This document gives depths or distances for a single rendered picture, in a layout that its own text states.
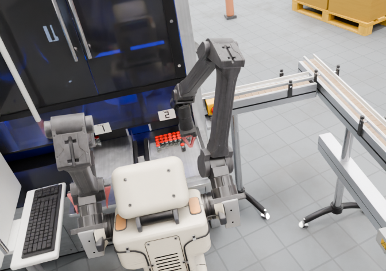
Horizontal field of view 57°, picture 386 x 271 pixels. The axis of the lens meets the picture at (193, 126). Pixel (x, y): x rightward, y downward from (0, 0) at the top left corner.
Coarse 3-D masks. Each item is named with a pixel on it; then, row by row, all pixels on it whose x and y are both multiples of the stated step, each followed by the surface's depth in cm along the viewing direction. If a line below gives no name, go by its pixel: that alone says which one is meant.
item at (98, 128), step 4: (100, 124) 179; (104, 124) 179; (108, 124) 180; (96, 128) 180; (100, 128) 180; (104, 128) 181; (108, 128) 181; (96, 132) 181; (100, 132) 182; (104, 132) 182; (108, 132) 183
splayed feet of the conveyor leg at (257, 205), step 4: (244, 188) 253; (240, 192) 250; (248, 196) 248; (248, 200) 248; (252, 200) 246; (256, 200) 247; (256, 204) 245; (260, 204) 245; (260, 208) 243; (264, 208) 243; (264, 212) 242; (264, 216) 246; (268, 216) 246
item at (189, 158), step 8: (152, 144) 187; (152, 152) 182; (168, 152) 180; (176, 152) 180; (184, 152) 179; (192, 152) 178; (184, 160) 174; (192, 160) 173; (184, 168) 170; (192, 168) 169; (192, 176) 160; (200, 176) 161
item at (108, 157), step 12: (108, 144) 192; (120, 144) 191; (132, 144) 185; (96, 156) 186; (108, 156) 184; (120, 156) 183; (132, 156) 177; (96, 168) 178; (108, 168) 177; (108, 180) 168
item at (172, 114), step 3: (159, 111) 181; (162, 111) 181; (165, 111) 182; (168, 111) 182; (171, 111) 182; (174, 111) 183; (159, 114) 182; (162, 114) 182; (165, 114) 183; (171, 114) 183; (174, 114) 184; (159, 117) 183; (162, 117) 183; (171, 117) 184; (174, 117) 185; (162, 120) 184
